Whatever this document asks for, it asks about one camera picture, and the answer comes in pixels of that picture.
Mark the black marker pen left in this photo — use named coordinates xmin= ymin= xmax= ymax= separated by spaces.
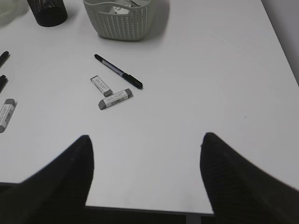
xmin=0 ymin=51 xmax=9 ymax=67

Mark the grey white eraser lower right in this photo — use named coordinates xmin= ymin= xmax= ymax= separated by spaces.
xmin=98 ymin=89 xmax=133 ymax=110

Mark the pale green wavy glass plate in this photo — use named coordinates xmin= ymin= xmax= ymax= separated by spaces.
xmin=0 ymin=0 xmax=30 ymax=29

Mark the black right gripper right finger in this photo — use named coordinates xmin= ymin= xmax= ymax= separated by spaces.
xmin=199 ymin=133 xmax=299 ymax=224

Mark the thin black pen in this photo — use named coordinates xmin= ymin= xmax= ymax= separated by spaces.
xmin=94 ymin=54 xmax=143 ymax=89

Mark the black mesh pen holder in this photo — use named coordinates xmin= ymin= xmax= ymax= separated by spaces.
xmin=27 ymin=0 xmax=68 ymax=27

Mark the grey white eraser upper right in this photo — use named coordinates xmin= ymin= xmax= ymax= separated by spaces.
xmin=90 ymin=76 xmax=113 ymax=97

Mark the grey white eraser centre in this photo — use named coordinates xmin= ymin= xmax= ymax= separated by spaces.
xmin=0 ymin=98 xmax=16 ymax=133

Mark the grey white eraser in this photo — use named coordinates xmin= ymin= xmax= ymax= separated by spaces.
xmin=98 ymin=89 xmax=133 ymax=110
xmin=0 ymin=98 xmax=16 ymax=133
xmin=90 ymin=76 xmax=113 ymax=97

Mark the pale green plastic basket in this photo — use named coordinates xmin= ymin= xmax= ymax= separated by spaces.
xmin=83 ymin=0 xmax=157 ymax=41

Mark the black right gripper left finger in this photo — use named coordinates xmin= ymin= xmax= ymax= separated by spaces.
xmin=0 ymin=135 xmax=94 ymax=224

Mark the white waste paper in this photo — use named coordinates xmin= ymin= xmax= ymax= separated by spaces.
xmin=113 ymin=0 xmax=141 ymax=14

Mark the black marker pen blue label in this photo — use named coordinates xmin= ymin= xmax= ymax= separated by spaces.
xmin=0 ymin=75 xmax=8 ymax=92

